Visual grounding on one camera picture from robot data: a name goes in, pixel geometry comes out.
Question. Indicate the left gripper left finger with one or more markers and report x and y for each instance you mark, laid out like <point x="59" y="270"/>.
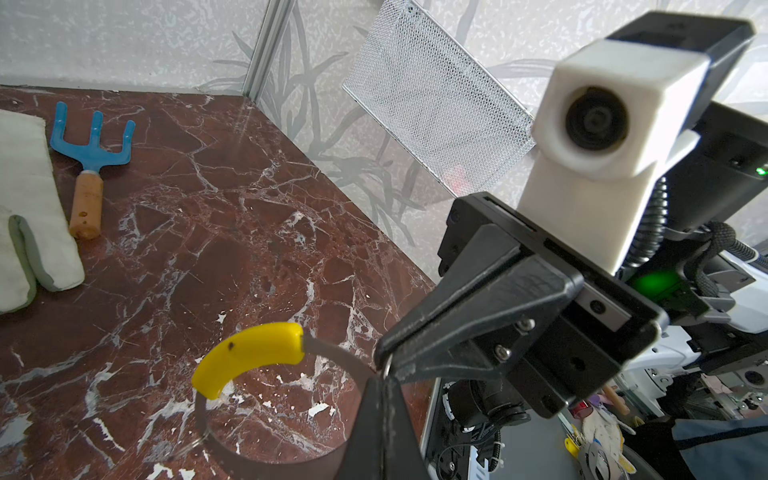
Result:
<point x="363" y="457"/>

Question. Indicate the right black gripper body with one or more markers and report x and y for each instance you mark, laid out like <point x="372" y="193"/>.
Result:
<point x="593" y="339"/>

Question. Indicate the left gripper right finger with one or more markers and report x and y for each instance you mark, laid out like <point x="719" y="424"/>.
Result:
<point x="402" y="459"/>

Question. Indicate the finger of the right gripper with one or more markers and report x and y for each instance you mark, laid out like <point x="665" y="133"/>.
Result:
<point x="485" y="267"/>
<point x="480" y="319"/>

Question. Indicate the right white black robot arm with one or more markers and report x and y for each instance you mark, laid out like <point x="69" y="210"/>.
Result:
<point x="685" y="258"/>

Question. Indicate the cream gardening glove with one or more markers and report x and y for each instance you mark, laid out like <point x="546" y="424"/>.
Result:
<point x="36" y="246"/>

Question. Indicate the white wire mesh basket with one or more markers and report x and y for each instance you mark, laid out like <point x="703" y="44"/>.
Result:
<point x="441" y="105"/>

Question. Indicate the aluminium frame rail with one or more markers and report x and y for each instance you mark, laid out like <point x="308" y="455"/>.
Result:
<point x="273" y="25"/>

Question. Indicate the blue hand rake wooden handle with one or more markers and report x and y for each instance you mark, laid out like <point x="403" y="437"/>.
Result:
<point x="86" y="216"/>

